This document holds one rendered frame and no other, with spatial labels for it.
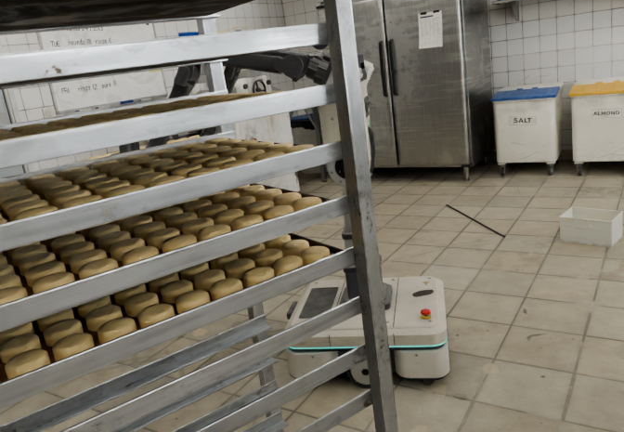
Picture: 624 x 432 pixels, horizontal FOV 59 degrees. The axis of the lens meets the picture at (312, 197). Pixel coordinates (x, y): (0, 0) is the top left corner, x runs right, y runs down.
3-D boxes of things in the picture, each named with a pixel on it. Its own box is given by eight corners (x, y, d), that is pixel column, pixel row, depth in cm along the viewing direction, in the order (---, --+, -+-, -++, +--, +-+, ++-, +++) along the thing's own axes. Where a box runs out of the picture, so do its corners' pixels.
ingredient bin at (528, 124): (494, 177, 509) (489, 94, 490) (507, 162, 562) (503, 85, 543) (557, 176, 482) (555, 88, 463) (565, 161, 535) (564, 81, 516)
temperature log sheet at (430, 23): (444, 45, 478) (441, 9, 471) (443, 45, 476) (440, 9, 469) (420, 49, 490) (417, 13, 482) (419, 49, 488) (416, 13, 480)
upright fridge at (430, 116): (496, 162, 569) (485, -51, 519) (470, 185, 496) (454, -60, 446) (373, 163, 645) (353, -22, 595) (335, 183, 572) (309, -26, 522)
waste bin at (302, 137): (348, 163, 662) (342, 109, 646) (326, 175, 619) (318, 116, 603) (310, 164, 691) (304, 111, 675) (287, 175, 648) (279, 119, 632)
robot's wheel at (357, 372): (371, 339, 218) (370, 346, 212) (395, 371, 220) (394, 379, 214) (339, 357, 223) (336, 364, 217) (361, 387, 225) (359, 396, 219)
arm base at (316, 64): (339, 58, 194) (326, 91, 198) (318, 50, 194) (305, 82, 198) (335, 59, 185) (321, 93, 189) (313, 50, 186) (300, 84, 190)
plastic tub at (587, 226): (623, 236, 334) (623, 211, 330) (612, 248, 319) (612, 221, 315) (571, 230, 355) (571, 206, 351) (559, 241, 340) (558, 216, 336)
